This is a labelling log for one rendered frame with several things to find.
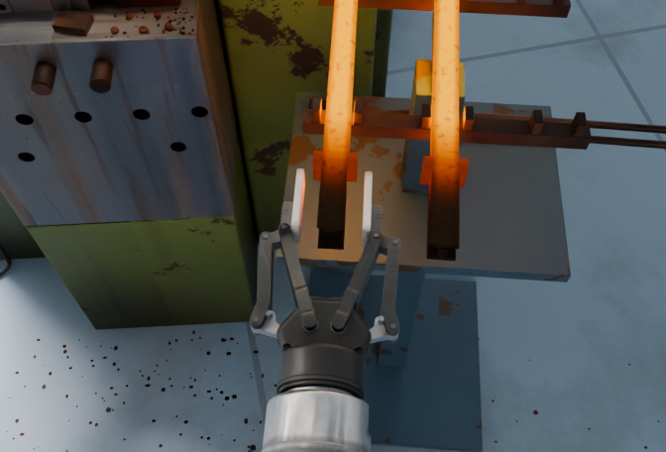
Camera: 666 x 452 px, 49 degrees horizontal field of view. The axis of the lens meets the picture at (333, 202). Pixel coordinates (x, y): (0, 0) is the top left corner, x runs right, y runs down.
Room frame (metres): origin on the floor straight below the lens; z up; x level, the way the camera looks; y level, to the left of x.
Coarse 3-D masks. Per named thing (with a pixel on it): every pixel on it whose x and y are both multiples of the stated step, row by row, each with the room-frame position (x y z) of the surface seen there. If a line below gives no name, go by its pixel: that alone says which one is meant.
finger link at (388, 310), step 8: (392, 240) 0.35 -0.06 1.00; (392, 248) 0.34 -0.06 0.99; (392, 256) 0.33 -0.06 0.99; (392, 264) 0.32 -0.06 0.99; (392, 272) 0.32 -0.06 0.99; (392, 280) 0.31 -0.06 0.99; (384, 288) 0.30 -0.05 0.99; (392, 288) 0.30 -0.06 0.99; (384, 296) 0.29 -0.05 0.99; (392, 296) 0.29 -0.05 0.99; (384, 304) 0.28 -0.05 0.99; (392, 304) 0.28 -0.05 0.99; (384, 312) 0.28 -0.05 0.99; (392, 312) 0.28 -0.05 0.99; (392, 320) 0.27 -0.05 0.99; (392, 328) 0.26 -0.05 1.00
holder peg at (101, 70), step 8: (96, 64) 0.69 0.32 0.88; (104, 64) 0.69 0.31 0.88; (112, 64) 0.70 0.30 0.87; (96, 72) 0.67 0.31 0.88; (104, 72) 0.67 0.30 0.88; (112, 72) 0.69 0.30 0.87; (96, 80) 0.66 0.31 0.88; (104, 80) 0.66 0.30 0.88; (96, 88) 0.66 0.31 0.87; (104, 88) 0.66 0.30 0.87
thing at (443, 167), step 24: (456, 0) 0.69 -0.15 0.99; (456, 24) 0.64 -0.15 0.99; (456, 48) 0.61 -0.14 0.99; (432, 72) 0.59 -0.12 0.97; (456, 72) 0.57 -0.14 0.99; (432, 96) 0.54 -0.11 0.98; (456, 96) 0.53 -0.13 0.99; (432, 120) 0.50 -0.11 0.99; (456, 120) 0.50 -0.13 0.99; (432, 144) 0.47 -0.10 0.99; (456, 144) 0.47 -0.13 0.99; (432, 168) 0.43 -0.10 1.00; (456, 168) 0.43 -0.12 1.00; (432, 192) 0.40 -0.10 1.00; (456, 192) 0.40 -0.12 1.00; (432, 216) 0.38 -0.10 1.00; (456, 216) 0.38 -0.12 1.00; (432, 240) 0.35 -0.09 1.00; (456, 240) 0.35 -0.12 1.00
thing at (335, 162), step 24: (336, 0) 0.69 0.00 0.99; (336, 24) 0.64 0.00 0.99; (336, 48) 0.61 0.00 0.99; (336, 72) 0.57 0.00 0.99; (336, 96) 0.53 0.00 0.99; (336, 120) 0.50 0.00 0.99; (336, 144) 0.47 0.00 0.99; (336, 168) 0.43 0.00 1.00; (336, 192) 0.40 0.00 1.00; (336, 216) 0.37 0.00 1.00; (336, 240) 0.36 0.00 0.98
